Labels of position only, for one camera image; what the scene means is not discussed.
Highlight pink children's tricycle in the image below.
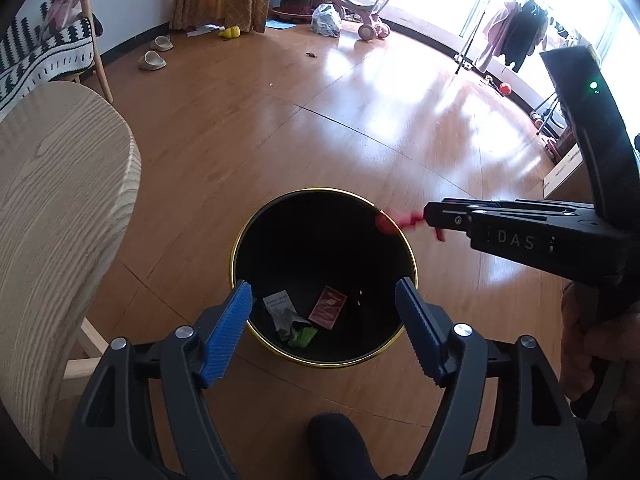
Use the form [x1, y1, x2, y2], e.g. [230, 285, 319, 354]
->
[327, 0, 406, 41]

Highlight dark red packet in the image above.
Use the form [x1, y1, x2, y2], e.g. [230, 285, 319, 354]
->
[307, 285, 348, 331]

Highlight clothes on drying rack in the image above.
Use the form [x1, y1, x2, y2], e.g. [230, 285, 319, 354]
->
[455, 0, 591, 76]

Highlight wooden sofa frame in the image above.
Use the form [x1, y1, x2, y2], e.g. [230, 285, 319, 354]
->
[65, 0, 115, 103]

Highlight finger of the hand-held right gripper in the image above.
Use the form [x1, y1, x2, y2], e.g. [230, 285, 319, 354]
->
[423, 202, 601, 234]
[442, 198, 593, 211]

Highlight clear plastic bag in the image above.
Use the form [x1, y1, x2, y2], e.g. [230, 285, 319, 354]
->
[311, 3, 343, 38]

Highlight chair with patterned blanket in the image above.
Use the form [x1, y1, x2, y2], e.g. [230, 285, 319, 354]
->
[0, 10, 103, 111]

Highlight black bin with gold rim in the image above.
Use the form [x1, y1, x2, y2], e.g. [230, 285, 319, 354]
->
[229, 187, 418, 368]

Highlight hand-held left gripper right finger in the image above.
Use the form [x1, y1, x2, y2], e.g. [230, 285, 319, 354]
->
[394, 276, 588, 480]

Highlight person's right hand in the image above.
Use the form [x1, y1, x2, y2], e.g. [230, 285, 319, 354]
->
[559, 280, 640, 417]

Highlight black metal stand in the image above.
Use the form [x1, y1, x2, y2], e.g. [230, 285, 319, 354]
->
[535, 92, 566, 138]

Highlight round wooden table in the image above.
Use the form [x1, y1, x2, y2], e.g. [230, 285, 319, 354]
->
[0, 80, 142, 466]

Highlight pink cushion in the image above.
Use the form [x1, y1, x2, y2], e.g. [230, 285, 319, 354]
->
[42, 0, 88, 31]

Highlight pink garment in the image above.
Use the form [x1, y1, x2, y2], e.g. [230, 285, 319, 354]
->
[475, 0, 521, 73]

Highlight grey white packet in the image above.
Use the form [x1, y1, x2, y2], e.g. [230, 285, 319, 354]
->
[262, 290, 311, 343]

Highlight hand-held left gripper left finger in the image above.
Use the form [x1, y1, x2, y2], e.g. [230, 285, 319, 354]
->
[57, 280, 253, 480]

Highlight cardboard box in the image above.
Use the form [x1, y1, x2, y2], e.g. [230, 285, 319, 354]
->
[542, 145, 586, 200]

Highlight red wrapper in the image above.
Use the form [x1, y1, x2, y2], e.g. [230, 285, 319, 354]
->
[374, 209, 448, 244]

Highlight green wrapper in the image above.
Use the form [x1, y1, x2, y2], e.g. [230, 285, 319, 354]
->
[287, 326, 319, 350]

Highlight black garment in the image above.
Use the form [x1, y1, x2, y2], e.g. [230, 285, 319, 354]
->
[500, 0, 551, 72]

